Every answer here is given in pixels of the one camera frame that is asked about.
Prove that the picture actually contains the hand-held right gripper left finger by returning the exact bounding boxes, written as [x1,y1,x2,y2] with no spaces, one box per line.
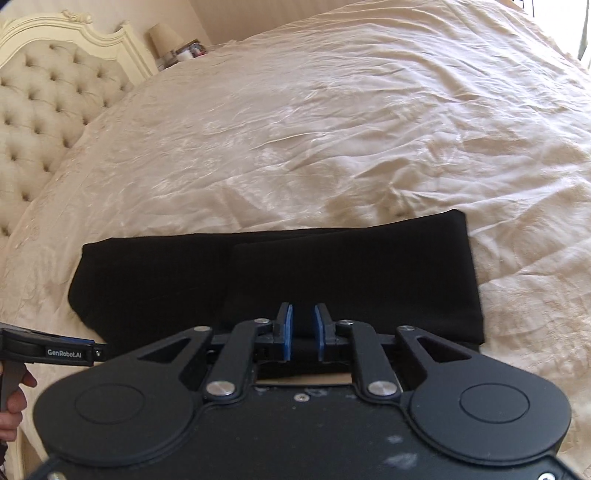
[134,302,295,400]

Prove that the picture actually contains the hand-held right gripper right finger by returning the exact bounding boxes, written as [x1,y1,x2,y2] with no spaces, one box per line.
[314,302,482,400]

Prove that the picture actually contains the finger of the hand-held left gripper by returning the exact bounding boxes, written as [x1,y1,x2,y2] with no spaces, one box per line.
[69,338,112,365]

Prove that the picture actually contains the black pants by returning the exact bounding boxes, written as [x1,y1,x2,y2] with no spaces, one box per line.
[68,209,485,366]

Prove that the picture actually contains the person's left hand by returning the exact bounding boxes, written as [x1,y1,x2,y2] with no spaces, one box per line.
[0,369,38,445]

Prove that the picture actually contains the cream satin bedspread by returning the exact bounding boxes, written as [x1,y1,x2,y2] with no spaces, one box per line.
[0,0,591,480]

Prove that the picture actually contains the tufted cream headboard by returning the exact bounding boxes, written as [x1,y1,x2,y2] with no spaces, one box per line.
[0,11,160,241]

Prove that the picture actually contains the cream table lamp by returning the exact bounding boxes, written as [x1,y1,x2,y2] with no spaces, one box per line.
[147,22,182,63]

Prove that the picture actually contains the cream bed side rail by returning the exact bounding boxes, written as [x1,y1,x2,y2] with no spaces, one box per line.
[0,429,47,480]

